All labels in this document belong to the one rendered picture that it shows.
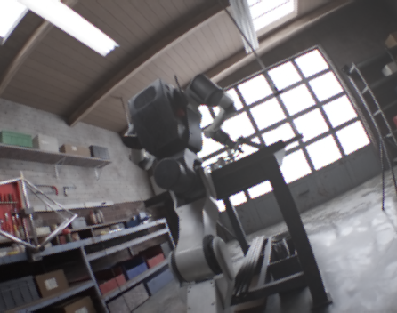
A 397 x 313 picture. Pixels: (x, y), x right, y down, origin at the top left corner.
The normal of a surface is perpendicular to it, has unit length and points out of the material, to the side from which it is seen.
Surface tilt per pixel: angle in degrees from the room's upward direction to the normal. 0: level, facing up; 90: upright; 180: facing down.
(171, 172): 80
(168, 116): 95
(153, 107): 95
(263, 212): 90
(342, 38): 90
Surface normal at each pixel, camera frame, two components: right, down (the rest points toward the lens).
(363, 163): -0.33, -0.10
